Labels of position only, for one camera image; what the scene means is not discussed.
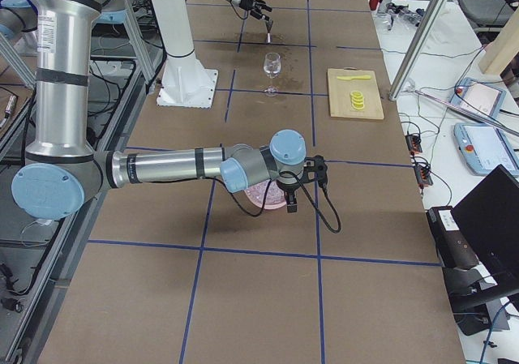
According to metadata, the aluminium frame post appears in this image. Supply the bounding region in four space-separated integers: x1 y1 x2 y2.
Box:
388 0 448 101

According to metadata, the black box device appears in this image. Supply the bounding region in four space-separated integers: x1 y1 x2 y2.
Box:
427 206 478 270

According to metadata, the white pedestal base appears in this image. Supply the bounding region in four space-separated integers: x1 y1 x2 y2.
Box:
152 0 218 109

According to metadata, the teach pendant far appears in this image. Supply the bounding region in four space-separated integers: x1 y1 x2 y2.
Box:
450 77 506 118

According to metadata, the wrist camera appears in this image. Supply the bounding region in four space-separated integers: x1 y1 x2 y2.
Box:
302 155 328 191

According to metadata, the clear ice cubes pile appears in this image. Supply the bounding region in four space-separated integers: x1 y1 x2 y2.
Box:
247 182 285 206

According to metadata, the steel double jigger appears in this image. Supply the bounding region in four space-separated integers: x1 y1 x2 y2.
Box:
265 19 273 44

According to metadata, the bamboo cutting board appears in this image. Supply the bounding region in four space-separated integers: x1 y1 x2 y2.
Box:
327 68 384 121

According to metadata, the clear wine glass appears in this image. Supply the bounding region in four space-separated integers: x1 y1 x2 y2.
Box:
263 52 281 96

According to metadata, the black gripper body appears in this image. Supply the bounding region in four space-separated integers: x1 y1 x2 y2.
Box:
277 172 300 195
238 0 262 15

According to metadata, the teach pendant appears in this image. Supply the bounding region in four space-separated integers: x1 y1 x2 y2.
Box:
450 77 506 118
453 122 518 177

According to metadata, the black laptop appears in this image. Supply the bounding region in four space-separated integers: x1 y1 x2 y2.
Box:
452 165 518 277

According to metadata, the teach pendant near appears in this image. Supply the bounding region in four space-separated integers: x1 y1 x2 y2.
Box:
453 122 518 177

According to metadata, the pink bowl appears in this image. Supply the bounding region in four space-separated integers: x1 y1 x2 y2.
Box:
244 180 288 212

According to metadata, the yellow plastic knife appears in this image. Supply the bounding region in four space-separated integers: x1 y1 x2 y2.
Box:
336 75 371 81

